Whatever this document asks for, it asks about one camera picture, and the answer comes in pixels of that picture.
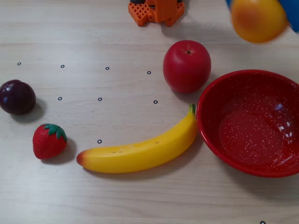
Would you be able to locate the red speckled bowl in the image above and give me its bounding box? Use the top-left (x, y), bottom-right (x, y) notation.
top-left (196, 69), bottom-right (299, 178)

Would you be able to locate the dark purple plum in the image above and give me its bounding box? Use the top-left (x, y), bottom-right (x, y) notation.
top-left (0, 79), bottom-right (36, 116)

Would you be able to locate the yellow banana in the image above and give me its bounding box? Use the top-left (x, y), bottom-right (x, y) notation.
top-left (76, 104), bottom-right (199, 174)

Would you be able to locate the red apple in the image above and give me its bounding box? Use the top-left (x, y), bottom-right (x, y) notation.
top-left (163, 40), bottom-right (212, 94)

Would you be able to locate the red strawberry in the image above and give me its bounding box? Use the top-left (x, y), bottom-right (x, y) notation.
top-left (32, 123), bottom-right (68, 160)

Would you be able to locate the yellow orange peach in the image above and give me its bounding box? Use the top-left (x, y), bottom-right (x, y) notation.
top-left (231, 0), bottom-right (289, 44)

